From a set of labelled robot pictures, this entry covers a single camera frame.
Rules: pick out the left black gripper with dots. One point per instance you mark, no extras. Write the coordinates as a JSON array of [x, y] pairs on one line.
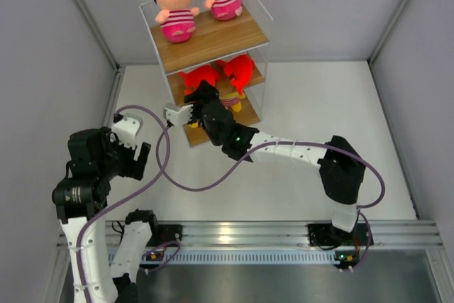
[[130, 170]]

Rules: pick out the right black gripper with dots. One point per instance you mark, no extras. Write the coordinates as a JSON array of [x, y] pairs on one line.
[[203, 92]]

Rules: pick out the red shark plush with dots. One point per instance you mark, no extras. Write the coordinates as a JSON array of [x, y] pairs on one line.
[[239, 70], [193, 79]]

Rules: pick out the yellow plush toy striped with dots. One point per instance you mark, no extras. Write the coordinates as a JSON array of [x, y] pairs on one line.
[[232, 101]]

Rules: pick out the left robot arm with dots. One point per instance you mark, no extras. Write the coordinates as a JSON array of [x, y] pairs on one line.
[[98, 155]]

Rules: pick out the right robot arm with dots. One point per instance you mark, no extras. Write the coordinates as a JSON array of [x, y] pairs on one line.
[[337, 163]]

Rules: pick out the white wire wooden shelf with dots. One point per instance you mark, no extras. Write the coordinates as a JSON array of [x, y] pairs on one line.
[[216, 40]]

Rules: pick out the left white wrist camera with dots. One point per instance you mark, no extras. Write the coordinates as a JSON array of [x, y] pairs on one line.
[[127, 127]]

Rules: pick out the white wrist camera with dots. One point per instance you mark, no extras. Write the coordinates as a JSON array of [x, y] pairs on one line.
[[127, 127], [178, 115]]

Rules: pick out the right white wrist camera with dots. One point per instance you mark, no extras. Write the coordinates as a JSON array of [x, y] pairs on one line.
[[178, 115]]

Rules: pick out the aluminium frame post left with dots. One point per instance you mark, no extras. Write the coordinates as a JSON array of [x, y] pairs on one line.
[[95, 31]]

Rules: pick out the aluminium frame post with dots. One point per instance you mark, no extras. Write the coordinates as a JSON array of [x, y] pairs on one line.
[[95, 31], [389, 28]]

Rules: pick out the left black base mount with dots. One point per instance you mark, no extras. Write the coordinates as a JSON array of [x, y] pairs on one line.
[[163, 233]]

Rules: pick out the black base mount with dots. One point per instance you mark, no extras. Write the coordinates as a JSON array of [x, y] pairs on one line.
[[326, 236], [163, 233]]

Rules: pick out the aluminium mounting rail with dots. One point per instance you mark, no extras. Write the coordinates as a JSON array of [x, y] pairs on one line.
[[267, 243]]

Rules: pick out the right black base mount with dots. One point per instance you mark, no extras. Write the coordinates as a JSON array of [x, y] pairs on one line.
[[326, 236]]

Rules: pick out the aluminium frame post right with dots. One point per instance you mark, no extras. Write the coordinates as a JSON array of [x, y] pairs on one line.
[[389, 28]]

